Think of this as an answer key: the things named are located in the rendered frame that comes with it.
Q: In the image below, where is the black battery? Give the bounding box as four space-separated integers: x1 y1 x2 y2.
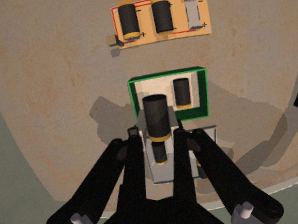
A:
151 141 167 165
118 4 141 40
151 0 174 34
196 159 208 179
173 78 191 109
142 94 171 142

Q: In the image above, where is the green open-top box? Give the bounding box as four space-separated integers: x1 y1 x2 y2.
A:
127 66 209 122

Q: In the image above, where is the grey square tray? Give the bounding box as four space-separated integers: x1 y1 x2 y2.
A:
144 125 217 185

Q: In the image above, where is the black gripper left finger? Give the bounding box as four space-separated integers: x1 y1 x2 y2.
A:
46 109 147 224

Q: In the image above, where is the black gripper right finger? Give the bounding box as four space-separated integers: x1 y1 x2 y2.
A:
168 106 284 224

